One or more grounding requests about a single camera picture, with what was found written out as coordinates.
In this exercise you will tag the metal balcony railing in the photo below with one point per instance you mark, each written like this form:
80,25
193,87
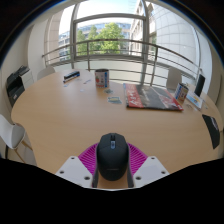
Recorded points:
116,40

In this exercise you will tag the dark stapler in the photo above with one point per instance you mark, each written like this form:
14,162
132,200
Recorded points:
71,76

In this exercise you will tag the black printer on cabinet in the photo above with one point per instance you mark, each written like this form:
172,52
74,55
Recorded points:
15,85

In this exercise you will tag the red and black magazine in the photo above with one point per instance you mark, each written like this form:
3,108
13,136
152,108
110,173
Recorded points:
151,97

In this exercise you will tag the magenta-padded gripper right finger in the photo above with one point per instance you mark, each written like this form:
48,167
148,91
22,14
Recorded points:
151,168

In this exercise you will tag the black drink bottle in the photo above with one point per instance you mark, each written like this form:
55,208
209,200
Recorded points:
200,85

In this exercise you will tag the printed can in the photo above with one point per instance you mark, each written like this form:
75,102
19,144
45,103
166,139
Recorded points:
102,78

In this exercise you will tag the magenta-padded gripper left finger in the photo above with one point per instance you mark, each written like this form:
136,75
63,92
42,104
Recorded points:
71,168

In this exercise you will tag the green tree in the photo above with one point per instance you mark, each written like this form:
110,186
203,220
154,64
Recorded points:
108,35

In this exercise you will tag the black computer mouse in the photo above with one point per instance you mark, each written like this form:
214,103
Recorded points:
112,158

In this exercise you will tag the black printed mouse pad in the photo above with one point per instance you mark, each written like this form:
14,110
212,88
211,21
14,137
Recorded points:
212,130

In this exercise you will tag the white chair with wooden legs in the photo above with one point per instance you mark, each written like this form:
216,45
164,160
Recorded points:
10,133

